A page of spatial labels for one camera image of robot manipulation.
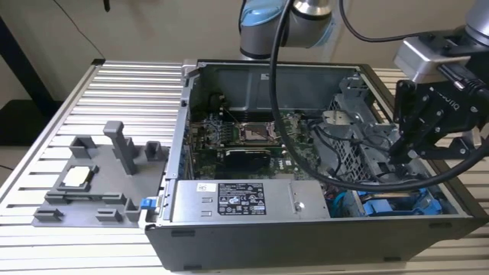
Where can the open black PC case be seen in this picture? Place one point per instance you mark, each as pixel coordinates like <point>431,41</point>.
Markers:
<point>267,246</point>

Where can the metal disk bay cage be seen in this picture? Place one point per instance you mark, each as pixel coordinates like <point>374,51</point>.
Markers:
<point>344,151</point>

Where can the black furniture post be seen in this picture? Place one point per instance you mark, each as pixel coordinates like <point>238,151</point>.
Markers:
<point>18,63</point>

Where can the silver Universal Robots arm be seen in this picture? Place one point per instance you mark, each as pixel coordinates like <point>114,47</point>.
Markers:
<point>260,34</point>

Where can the grey parts rack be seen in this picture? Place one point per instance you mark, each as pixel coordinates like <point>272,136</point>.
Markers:
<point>107,177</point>

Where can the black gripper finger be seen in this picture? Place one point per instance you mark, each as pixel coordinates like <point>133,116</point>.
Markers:
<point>415,134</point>
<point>455,150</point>

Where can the silver power supply unit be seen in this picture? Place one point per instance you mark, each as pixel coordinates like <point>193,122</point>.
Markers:
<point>191,200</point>

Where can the blue disk carrier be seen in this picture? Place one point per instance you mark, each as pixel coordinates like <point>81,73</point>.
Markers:
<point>376,208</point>

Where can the locking lever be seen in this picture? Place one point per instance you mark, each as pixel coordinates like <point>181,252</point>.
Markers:
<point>231,115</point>

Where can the CPU socket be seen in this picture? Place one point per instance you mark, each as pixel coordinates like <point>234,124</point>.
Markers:
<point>252,134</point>

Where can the black hanging tool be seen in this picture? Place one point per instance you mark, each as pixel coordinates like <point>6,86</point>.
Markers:
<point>107,5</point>

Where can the green motherboard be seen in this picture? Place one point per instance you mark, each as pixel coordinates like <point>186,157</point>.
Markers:
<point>302,160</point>

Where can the black box on floor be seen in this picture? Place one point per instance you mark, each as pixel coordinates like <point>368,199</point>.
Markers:
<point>23,123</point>

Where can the black graphics card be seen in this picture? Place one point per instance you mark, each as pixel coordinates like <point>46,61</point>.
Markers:
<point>244,160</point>

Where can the blue case latch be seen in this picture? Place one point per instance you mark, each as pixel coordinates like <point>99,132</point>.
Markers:
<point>147,204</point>

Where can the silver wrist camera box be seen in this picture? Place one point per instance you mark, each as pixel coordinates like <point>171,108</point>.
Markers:
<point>420,60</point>

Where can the silver CPU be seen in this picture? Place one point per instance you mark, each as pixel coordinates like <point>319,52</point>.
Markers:
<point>78,175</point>

